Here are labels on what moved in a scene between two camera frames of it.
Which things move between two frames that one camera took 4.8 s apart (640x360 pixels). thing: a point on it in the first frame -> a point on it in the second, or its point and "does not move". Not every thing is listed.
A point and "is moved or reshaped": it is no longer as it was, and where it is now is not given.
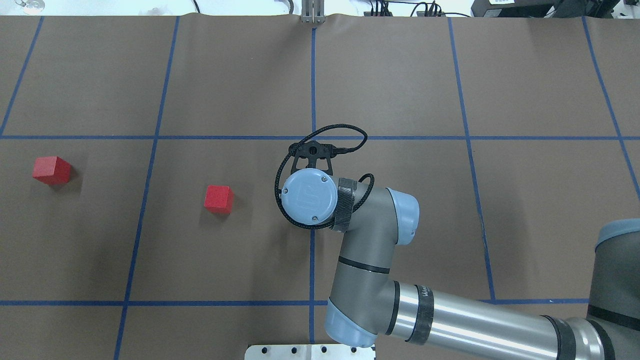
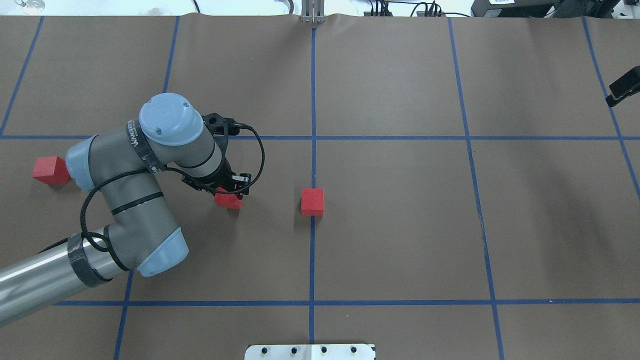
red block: [53, 170] does not move
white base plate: [308, 352] does not move
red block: [219, 199] is moved or reshaped
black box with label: [514, 8] does not move
